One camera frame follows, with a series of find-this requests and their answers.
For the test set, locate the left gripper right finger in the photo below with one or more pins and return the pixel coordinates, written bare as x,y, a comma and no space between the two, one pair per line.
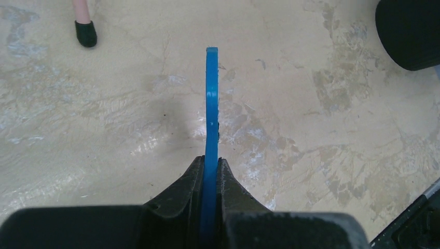
243,222

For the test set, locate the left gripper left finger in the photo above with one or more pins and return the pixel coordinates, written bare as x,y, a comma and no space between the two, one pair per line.
169,220

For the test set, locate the blue hand brush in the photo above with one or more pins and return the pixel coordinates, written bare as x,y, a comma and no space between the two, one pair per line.
208,208

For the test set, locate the pink tripod stand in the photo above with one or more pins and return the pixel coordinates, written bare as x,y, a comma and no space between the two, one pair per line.
85,30

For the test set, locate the black trash bin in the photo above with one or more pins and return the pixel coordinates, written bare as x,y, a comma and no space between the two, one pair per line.
409,32

